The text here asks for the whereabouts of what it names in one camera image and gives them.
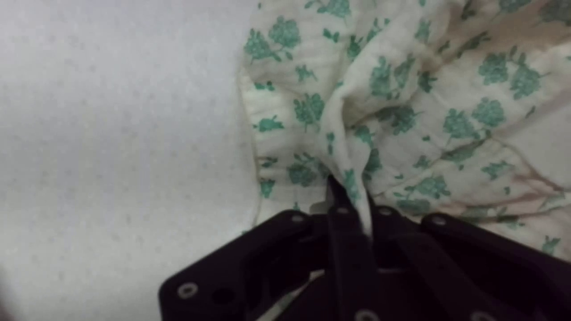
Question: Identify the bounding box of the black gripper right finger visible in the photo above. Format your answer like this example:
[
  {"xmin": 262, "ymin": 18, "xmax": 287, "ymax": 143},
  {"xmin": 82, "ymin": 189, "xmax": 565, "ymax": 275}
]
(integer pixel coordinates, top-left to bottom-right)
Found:
[{"xmin": 365, "ymin": 194, "xmax": 571, "ymax": 321}]

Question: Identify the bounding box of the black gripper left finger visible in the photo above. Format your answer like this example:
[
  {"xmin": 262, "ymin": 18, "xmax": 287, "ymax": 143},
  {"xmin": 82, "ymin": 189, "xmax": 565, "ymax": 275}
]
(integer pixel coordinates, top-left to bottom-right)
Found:
[{"xmin": 156, "ymin": 175, "xmax": 365, "ymax": 321}]

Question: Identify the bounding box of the white green floral towel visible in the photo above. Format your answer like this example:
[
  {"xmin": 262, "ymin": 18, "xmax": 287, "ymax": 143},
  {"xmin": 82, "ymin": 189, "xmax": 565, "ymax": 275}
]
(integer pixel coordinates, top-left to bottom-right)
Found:
[{"xmin": 235, "ymin": 0, "xmax": 571, "ymax": 264}]

